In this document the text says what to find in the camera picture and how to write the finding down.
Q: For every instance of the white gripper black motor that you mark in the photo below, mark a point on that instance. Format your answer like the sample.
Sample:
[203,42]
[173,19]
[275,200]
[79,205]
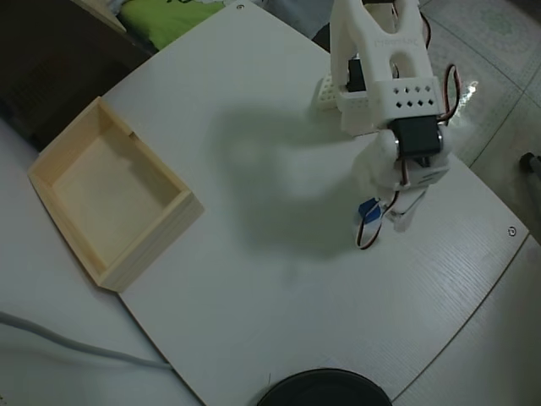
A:
[407,210]

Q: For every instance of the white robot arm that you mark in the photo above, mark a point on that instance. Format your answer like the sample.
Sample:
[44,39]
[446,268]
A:
[380,63]

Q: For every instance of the open wooden box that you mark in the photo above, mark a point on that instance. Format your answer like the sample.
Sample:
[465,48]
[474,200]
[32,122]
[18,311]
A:
[114,194]

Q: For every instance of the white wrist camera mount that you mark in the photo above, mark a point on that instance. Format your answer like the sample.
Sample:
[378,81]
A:
[374,169]

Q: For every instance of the black round object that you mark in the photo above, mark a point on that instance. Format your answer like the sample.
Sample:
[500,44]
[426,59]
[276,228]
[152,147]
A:
[325,389]

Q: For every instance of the dark brown furniture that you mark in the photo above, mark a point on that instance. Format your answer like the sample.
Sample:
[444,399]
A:
[50,63]

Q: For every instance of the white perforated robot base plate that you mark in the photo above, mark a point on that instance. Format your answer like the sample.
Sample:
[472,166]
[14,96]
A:
[325,93]

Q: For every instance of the green cloth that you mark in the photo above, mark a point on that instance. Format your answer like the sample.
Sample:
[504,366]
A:
[169,21]

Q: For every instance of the small blue cube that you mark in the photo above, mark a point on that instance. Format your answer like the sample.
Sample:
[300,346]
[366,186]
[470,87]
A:
[369,211]

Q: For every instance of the light wooden board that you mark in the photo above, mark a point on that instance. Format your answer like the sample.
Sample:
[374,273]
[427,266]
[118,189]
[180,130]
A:
[99,10]

